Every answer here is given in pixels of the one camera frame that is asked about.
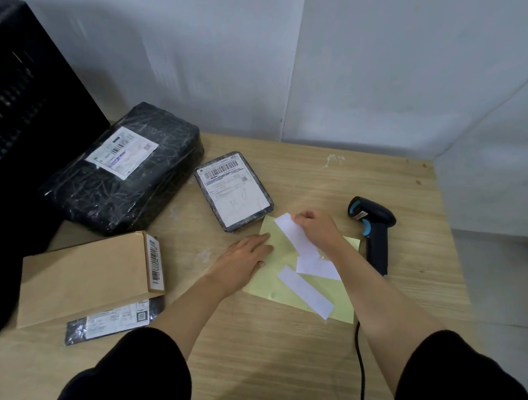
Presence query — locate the black blue barcode scanner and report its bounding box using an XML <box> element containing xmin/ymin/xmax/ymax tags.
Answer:
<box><xmin>346</xmin><ymin>195</ymin><xmax>399</xmax><ymax>278</ymax></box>

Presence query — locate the person's right hand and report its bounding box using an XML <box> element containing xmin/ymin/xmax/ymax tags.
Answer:
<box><xmin>290</xmin><ymin>207</ymin><xmax>351</xmax><ymax>262</ymax></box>

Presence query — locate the large black parcel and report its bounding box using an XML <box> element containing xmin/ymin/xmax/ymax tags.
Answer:
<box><xmin>35</xmin><ymin>100</ymin><xmax>207</xmax><ymax>239</ymax></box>

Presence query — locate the person's left forearm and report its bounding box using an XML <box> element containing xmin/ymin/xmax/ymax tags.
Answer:
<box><xmin>150</xmin><ymin>270</ymin><xmax>235</xmax><ymax>362</ymax></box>

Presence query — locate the grey labelled parcel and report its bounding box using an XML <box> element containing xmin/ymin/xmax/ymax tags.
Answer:
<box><xmin>192</xmin><ymin>150</ymin><xmax>276</xmax><ymax>234</ymax></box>

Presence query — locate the black scanner cable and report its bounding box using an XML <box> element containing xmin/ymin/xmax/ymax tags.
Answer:
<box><xmin>354</xmin><ymin>319</ymin><xmax>368</xmax><ymax>400</ymax></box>

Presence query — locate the small black parcel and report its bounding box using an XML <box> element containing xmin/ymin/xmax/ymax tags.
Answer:
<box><xmin>63</xmin><ymin>295</ymin><xmax>167</xmax><ymax>347</ymax></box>

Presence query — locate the yellow sticker backing sheet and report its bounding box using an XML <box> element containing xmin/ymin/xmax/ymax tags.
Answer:
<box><xmin>240</xmin><ymin>211</ymin><xmax>364</xmax><ymax>328</ymax></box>

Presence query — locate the person's left hand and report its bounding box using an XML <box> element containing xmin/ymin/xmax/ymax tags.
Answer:
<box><xmin>204</xmin><ymin>233</ymin><xmax>276</xmax><ymax>295</ymax></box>

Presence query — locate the person's right forearm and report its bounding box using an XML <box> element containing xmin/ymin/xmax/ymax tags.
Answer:
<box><xmin>330</xmin><ymin>239</ymin><xmax>449</xmax><ymax>397</ymax></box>

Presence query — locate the black plastic crate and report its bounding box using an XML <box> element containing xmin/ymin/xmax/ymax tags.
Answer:
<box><xmin>0</xmin><ymin>0</ymin><xmax>118</xmax><ymax>338</ymax></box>

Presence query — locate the cardboard box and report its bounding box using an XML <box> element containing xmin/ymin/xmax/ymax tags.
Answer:
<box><xmin>13</xmin><ymin>230</ymin><xmax>167</xmax><ymax>329</ymax></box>

